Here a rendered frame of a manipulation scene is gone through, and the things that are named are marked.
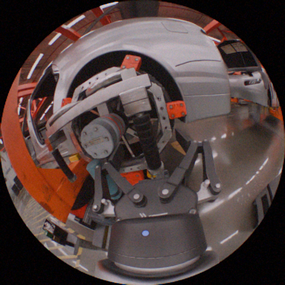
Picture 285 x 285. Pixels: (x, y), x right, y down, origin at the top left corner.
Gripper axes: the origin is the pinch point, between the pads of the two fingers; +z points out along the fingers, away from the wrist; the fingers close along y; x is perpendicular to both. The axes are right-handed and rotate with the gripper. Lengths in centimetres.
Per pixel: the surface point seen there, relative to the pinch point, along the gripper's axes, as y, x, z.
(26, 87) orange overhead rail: -310, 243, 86
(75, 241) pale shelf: -54, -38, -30
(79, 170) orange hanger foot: -60, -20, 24
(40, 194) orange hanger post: -60, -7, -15
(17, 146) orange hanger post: -60, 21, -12
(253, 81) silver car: 227, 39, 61
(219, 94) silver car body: 53, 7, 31
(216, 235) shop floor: 38, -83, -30
